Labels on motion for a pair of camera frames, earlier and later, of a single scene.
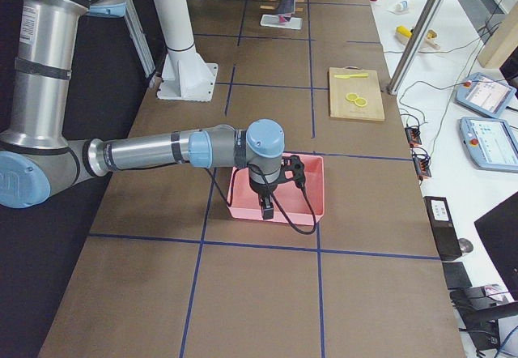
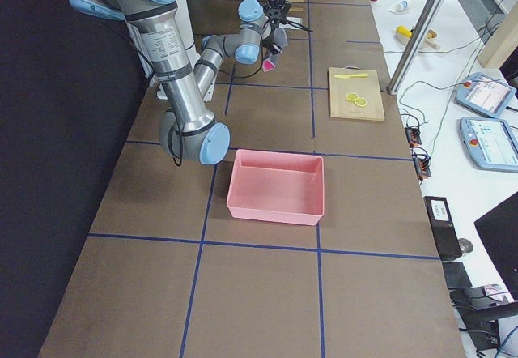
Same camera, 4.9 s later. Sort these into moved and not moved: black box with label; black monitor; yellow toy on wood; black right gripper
Moved: black right gripper
Not moved: yellow toy on wood; black monitor; black box with label
